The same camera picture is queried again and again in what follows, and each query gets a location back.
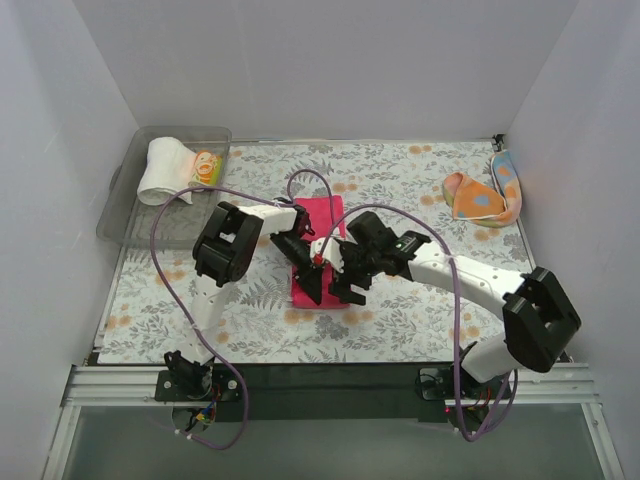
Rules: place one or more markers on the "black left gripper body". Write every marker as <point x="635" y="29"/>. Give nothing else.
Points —
<point x="304" y="264"/>

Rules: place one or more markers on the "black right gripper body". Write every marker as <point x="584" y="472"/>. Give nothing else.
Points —
<point x="347" y="273"/>

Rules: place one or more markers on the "red microfiber towel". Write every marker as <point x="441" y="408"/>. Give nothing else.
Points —
<point x="321" y="221"/>

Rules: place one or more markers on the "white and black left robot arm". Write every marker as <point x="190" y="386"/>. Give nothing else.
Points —
<point x="223" y="253"/>

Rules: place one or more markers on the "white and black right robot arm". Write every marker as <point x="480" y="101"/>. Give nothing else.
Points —
<point x="538" y="318"/>

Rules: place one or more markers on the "orange blue patterned towel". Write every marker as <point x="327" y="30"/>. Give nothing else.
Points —
<point x="490" y="207"/>

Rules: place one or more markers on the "orange patterned rolled towel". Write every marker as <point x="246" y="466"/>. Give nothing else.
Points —
<point x="206" y="169"/>

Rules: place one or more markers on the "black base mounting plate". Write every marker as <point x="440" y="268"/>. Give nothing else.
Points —
<point x="315" y="391"/>

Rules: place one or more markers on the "white rolled towel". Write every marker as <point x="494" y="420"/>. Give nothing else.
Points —
<point x="169" y="170"/>

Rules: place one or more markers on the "clear grey plastic tray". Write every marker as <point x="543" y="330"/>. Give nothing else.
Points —
<point x="127" y="222"/>

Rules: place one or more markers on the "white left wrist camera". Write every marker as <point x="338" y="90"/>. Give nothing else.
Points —
<point x="303" y="224"/>

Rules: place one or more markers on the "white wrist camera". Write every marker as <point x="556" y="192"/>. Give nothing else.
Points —
<point x="327" y="251"/>
<point x="303" y="224"/>

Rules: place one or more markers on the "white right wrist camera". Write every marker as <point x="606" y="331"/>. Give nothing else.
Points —
<point x="327" y="251"/>

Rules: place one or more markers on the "aluminium frame rail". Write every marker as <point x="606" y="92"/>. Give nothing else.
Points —
<point x="566" y="383"/>

